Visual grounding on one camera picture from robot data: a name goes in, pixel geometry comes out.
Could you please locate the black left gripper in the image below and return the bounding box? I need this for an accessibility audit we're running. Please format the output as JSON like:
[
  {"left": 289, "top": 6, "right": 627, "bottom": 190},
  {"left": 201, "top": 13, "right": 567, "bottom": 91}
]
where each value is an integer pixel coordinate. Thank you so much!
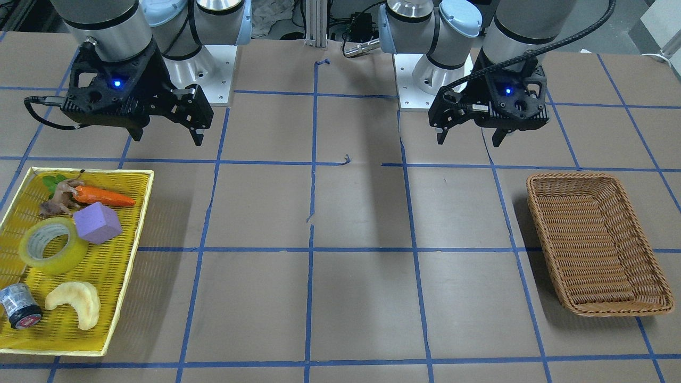
[{"left": 429, "top": 57, "right": 550, "bottom": 148}]

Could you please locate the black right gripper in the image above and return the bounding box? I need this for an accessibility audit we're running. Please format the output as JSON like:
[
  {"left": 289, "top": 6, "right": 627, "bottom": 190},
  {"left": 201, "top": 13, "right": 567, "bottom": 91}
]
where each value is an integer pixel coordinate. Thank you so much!
[{"left": 60, "top": 40, "right": 214, "bottom": 146}]

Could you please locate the yellow tape roll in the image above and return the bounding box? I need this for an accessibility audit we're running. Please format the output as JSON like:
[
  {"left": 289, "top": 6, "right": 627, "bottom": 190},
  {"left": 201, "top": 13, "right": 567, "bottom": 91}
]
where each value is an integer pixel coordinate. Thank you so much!
[{"left": 18, "top": 217, "right": 88, "bottom": 276}]

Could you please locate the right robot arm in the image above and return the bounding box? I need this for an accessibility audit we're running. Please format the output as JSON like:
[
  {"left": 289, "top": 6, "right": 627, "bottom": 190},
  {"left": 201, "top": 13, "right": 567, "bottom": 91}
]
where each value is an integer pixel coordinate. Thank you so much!
[{"left": 35, "top": 1, "right": 252, "bottom": 146}]

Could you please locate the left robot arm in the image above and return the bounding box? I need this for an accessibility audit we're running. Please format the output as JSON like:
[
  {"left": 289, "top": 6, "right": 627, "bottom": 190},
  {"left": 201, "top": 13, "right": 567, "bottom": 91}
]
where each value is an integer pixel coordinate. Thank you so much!
[{"left": 379, "top": 1, "right": 616, "bottom": 146}]

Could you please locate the orange toy carrot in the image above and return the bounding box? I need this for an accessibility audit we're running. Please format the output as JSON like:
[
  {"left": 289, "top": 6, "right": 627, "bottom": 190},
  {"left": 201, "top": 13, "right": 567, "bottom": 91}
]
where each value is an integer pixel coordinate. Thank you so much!
[{"left": 73, "top": 185, "right": 136, "bottom": 207}]

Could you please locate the purple foam block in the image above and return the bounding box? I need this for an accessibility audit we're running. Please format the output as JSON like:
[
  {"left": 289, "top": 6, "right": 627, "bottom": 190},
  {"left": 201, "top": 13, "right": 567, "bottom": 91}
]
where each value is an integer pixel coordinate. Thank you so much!
[{"left": 73, "top": 203, "right": 122, "bottom": 245}]

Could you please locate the green toy leaf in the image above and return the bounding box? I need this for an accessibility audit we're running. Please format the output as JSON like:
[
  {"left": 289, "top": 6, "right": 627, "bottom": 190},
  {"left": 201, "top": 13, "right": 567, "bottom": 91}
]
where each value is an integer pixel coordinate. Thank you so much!
[{"left": 41, "top": 174, "right": 68, "bottom": 198}]

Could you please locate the brown toy animal figure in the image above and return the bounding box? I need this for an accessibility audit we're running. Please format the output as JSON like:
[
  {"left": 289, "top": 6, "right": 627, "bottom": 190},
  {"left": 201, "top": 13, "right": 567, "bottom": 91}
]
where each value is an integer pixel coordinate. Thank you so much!
[{"left": 38, "top": 169, "right": 85, "bottom": 219}]

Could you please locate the pale croissant toy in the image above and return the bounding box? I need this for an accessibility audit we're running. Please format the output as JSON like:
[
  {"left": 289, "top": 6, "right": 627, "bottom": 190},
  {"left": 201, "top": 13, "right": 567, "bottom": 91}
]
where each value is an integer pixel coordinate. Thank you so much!
[{"left": 45, "top": 281, "right": 101, "bottom": 330}]

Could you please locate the brown wicker basket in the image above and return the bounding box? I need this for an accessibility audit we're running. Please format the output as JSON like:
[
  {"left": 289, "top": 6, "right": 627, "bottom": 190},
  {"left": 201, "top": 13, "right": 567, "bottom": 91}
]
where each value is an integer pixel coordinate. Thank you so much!
[{"left": 526, "top": 172, "right": 675, "bottom": 317}]

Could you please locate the small silver black can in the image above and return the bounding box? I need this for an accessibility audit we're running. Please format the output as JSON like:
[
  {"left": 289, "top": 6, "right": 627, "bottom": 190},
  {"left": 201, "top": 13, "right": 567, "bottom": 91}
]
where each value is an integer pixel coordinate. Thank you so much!
[{"left": 1, "top": 282, "right": 43, "bottom": 329}]

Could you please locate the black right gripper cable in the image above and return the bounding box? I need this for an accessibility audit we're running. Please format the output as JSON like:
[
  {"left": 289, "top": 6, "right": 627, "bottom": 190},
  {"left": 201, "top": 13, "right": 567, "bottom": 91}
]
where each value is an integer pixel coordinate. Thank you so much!
[{"left": 23, "top": 96, "right": 91, "bottom": 131}]

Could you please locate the aluminium frame post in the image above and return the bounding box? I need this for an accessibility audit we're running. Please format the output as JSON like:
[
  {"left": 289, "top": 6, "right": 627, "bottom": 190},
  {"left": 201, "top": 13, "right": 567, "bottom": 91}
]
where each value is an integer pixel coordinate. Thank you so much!
[{"left": 301, "top": 0, "right": 330, "bottom": 50}]

